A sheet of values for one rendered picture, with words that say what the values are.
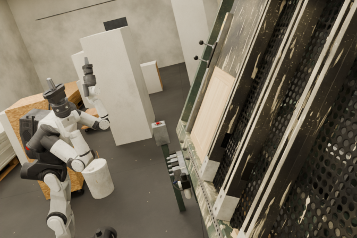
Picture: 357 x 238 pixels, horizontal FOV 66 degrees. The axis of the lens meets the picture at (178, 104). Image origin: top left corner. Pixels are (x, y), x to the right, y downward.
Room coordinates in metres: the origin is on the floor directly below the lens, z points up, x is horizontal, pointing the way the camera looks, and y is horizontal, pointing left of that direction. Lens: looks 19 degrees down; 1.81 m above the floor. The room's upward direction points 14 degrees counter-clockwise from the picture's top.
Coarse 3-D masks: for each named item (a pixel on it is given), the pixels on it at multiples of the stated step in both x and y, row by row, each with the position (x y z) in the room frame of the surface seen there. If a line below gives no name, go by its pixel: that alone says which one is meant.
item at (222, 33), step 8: (232, 16) 2.03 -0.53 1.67; (224, 24) 2.03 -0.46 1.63; (224, 32) 2.03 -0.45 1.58; (216, 48) 2.02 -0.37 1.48; (216, 56) 2.02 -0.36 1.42; (208, 72) 2.02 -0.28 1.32; (208, 80) 2.02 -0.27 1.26; (200, 88) 2.03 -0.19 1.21; (200, 96) 2.01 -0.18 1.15; (200, 104) 2.01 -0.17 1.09; (192, 112) 2.01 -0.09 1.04; (192, 120) 2.01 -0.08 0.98
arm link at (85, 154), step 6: (78, 138) 1.41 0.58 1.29; (78, 144) 1.40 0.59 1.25; (84, 144) 1.42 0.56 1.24; (78, 150) 1.40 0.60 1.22; (84, 150) 1.40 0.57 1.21; (90, 150) 1.46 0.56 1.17; (78, 156) 1.43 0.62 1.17; (84, 156) 1.40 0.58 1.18; (90, 156) 1.42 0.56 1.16; (84, 162) 1.39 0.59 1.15; (90, 162) 1.44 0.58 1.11
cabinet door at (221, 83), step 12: (216, 72) 1.87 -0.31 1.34; (216, 84) 1.78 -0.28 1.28; (228, 84) 1.56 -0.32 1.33; (216, 96) 1.70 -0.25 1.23; (204, 108) 1.85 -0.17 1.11; (216, 108) 1.62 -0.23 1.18; (204, 120) 1.75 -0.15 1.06; (216, 120) 1.53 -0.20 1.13; (192, 132) 1.90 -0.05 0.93; (204, 132) 1.67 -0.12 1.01; (204, 144) 1.58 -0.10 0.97; (204, 156) 1.50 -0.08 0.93
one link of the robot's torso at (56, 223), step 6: (54, 216) 1.66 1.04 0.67; (72, 216) 1.80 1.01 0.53; (48, 222) 1.65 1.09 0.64; (54, 222) 1.64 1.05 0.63; (60, 222) 1.64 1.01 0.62; (72, 222) 1.78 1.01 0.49; (54, 228) 1.64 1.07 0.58; (60, 228) 1.64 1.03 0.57; (66, 228) 1.67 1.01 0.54; (72, 228) 1.78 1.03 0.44; (60, 234) 1.64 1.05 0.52; (66, 234) 1.66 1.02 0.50; (72, 234) 1.78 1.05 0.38
